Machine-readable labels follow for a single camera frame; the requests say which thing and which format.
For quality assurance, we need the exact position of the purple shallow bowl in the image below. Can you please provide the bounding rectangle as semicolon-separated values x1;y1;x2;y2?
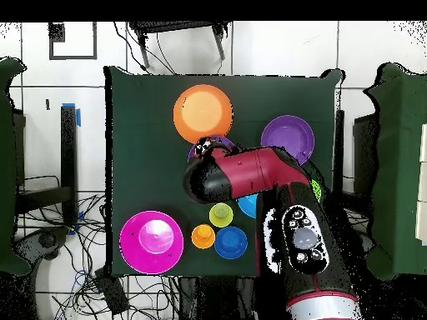
259;114;315;167
187;133;239;164

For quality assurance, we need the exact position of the light blue bowl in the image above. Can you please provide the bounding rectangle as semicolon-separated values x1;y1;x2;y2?
236;192;259;220

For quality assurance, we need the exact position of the large orange bowl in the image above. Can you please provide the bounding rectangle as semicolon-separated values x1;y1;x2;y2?
172;83;235;145

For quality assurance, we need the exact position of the yellow cup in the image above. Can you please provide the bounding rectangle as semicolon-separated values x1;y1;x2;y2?
208;202;234;228

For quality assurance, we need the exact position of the orange cup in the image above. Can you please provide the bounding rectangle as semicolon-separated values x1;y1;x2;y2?
190;223;217;250

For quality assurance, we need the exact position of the small dark blue bowl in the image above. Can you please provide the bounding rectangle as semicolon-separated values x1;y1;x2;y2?
213;225;249;260

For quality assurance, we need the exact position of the dark green tablecloth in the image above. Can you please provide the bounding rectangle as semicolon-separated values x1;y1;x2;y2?
103;65;344;279

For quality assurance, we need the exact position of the large pink bowl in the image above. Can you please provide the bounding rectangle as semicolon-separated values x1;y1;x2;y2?
118;210;185;275

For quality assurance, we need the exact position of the small green bowl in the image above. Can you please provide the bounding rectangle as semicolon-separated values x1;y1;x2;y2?
310;178;324;204

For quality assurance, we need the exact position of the blue tape strip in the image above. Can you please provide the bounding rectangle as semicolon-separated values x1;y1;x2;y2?
61;102;82;128

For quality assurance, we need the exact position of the black stool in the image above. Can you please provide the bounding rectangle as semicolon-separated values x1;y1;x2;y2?
128;21;232;70

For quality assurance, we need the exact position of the black power strip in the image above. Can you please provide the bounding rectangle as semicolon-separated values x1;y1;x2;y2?
93;267;130;316

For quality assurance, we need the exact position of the grey chair base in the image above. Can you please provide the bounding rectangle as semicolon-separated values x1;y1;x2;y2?
13;226;71;263

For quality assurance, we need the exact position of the green cloth side table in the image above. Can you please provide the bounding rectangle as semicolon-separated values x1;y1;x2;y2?
361;62;427;282
0;57;32;277

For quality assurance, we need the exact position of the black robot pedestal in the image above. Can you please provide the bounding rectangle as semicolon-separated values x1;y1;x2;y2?
176;275;259;320

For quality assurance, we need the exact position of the black stand frame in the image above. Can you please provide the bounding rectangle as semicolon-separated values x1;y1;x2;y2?
13;102;82;228

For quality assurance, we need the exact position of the black square floor frame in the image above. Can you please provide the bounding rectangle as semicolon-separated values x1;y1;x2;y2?
48;22;98;61

